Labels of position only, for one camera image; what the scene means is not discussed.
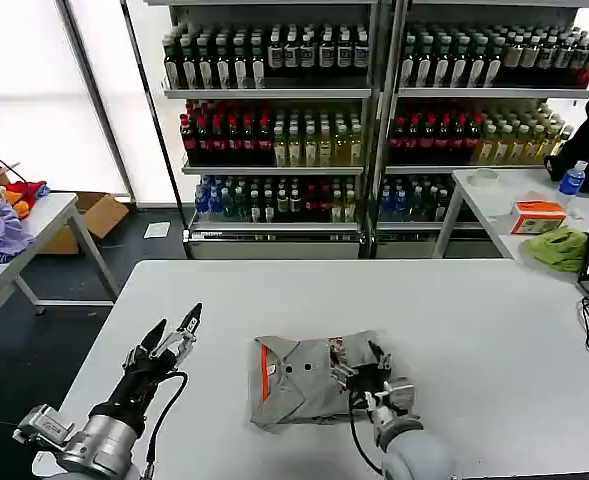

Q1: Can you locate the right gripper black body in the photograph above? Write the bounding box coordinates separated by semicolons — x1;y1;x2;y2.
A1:
345;364;393;404

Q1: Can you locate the bottle shelf with drinks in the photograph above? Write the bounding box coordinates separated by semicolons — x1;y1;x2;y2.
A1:
375;0;589;260
143;0;381;260

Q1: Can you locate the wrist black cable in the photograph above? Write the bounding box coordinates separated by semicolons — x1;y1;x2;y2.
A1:
347;392;383;476
142;371;191;480

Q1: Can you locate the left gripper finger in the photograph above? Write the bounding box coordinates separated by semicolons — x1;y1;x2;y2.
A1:
149;302;204;369
122;318;168;371

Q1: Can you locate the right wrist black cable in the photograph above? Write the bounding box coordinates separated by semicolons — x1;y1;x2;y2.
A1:
347;392;383;476

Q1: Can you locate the cardboard box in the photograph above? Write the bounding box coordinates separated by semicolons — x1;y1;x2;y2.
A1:
38;192;131;256

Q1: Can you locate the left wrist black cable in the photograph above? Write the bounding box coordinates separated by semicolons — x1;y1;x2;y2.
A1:
142;371;191;480

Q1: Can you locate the grey side table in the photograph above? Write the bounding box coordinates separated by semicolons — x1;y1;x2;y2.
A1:
0;192;121;372

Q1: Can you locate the orange tissue box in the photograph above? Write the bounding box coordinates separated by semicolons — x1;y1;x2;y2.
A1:
510;199;568;237

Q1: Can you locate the blue-label water bottle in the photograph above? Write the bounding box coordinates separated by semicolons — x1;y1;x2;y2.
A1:
558;160;589;198

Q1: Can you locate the green cloth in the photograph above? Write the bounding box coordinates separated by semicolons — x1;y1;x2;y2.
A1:
523;225;589;274

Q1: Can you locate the dark window frame post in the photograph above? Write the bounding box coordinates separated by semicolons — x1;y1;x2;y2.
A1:
55;0;138;202

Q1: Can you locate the clear tape roll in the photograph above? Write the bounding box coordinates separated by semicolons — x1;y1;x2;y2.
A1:
466;168;501;189

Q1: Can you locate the orange cloth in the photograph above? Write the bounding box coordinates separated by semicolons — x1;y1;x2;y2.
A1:
6;192;32;220

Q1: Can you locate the grey printed shirt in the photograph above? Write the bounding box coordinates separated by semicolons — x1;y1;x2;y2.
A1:
247;329;393;436

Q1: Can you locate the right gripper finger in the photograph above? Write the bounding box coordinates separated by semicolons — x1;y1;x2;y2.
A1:
329;360;360;393
367;339;393;372

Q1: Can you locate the white desk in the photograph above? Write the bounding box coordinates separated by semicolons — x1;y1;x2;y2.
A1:
431;167;589;287

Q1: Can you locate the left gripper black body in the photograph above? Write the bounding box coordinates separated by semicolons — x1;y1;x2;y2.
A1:
89;351;189;434

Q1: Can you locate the purple cloth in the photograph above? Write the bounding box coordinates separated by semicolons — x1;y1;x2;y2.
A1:
0;201;38;265

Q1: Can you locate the thin black pole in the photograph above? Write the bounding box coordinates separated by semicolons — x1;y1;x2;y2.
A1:
120;0;191;260

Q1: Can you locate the red cloth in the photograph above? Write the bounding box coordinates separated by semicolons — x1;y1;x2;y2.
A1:
4;179;51;208

